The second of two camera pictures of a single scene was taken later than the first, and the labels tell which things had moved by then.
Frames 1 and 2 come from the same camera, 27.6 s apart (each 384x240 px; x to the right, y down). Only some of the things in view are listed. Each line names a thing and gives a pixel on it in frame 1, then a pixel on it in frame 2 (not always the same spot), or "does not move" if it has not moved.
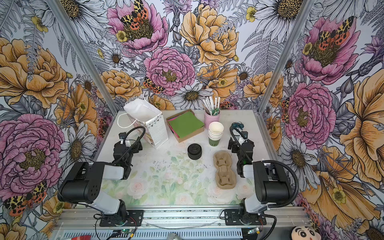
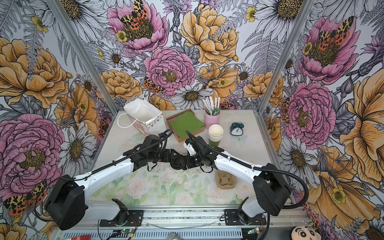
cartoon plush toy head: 304,233 does not move
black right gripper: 240,142 to 188,160
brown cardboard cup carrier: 225,179 does not move
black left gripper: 123,141 to 163,155
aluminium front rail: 182,224 does not move
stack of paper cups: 215,133 does not move
